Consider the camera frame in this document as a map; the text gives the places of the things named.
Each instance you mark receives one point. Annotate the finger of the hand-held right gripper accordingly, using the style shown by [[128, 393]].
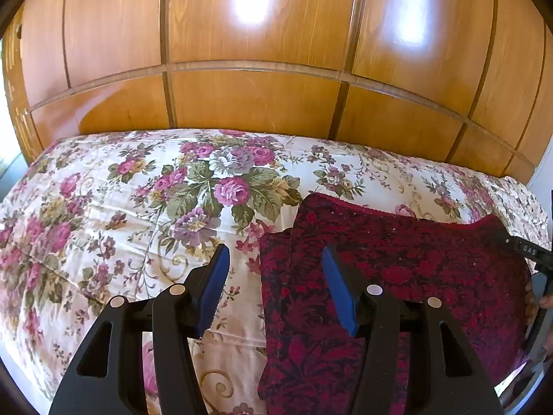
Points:
[[506, 237]]

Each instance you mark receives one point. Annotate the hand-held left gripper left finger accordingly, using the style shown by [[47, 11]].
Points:
[[212, 289]]

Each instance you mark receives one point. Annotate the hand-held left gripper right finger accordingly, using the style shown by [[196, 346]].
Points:
[[343, 289]]

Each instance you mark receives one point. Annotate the red floral long-sleeved top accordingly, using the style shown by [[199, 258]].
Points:
[[432, 276]]

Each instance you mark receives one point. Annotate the floral bedspread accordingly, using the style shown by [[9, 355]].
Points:
[[108, 207]]

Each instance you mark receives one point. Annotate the wooden wardrobe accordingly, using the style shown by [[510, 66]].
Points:
[[259, 52]]

